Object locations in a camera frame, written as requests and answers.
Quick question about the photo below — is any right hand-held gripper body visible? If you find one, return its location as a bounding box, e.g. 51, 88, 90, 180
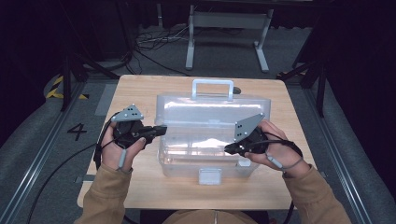
233, 112, 268, 155

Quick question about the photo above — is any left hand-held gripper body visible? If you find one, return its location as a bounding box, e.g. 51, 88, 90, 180
110, 104, 148, 149

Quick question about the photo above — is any clear plastic storage box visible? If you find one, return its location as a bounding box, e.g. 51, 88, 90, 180
154, 78, 272, 187

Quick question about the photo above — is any person's left hand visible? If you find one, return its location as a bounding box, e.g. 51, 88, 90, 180
101, 120, 147, 172

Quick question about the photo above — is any person's right hand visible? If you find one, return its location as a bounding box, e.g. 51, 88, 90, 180
244, 119, 311, 178

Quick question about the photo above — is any person's tan jacket torso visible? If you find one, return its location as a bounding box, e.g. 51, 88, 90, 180
161, 209, 260, 224

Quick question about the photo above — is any black metal stand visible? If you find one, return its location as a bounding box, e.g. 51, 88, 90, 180
276, 58, 329, 119
59, 50, 121, 112

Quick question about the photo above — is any yellow black hazard tape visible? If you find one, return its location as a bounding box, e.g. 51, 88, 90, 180
45, 75, 90, 101

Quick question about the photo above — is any grey left wrist strap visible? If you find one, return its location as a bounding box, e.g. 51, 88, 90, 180
116, 148, 129, 172

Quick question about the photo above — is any grey wrist strap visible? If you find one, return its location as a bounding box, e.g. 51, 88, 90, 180
116, 148, 129, 172
265, 153, 304, 173

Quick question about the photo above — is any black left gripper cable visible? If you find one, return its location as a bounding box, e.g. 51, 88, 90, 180
26, 111, 121, 224

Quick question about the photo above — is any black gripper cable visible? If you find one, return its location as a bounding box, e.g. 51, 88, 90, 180
26, 111, 121, 224
262, 132, 304, 224

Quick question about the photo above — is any grey right wrist strap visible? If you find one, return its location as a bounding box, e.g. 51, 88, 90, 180
265, 153, 304, 173

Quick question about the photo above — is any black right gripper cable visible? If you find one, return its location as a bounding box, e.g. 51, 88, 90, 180
262, 132, 304, 224

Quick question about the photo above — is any bundle of floor cables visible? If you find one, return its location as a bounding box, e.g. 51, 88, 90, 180
133, 25, 245, 77

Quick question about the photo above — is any grey metal floor rail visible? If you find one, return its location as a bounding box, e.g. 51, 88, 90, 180
0, 81, 86, 224
303, 88, 373, 224

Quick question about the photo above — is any grey metal desk frame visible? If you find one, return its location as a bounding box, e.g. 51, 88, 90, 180
185, 4, 275, 74

